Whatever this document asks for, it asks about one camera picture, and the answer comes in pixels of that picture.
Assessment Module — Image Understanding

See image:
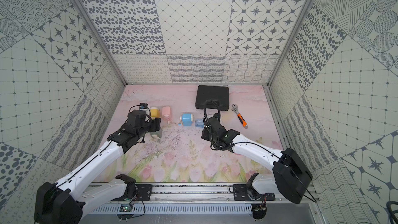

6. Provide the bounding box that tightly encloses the yellow pencil sharpener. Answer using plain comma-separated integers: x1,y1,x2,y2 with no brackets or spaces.
150,107,161,119

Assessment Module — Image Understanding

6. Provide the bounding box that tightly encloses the pink pencil sharpener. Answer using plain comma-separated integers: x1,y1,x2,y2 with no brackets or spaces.
161,106,172,124

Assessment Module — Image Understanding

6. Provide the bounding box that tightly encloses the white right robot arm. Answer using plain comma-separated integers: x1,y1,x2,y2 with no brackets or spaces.
202,100,313,204

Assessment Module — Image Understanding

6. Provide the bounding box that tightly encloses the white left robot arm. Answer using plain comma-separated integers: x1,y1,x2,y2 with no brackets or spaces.
34,108,161,224

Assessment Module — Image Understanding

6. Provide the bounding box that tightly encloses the black plastic tool case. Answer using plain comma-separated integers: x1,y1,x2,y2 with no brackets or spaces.
195,85,230,111

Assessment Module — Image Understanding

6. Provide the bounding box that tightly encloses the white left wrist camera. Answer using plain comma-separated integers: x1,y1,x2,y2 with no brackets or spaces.
139,103,151,117

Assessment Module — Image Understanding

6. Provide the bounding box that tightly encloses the orange handled adjustable wrench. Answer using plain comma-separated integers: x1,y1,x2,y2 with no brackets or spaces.
232,104,248,129

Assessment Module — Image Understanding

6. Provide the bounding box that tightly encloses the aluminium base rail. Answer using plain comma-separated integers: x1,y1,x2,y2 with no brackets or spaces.
90,181,321,215

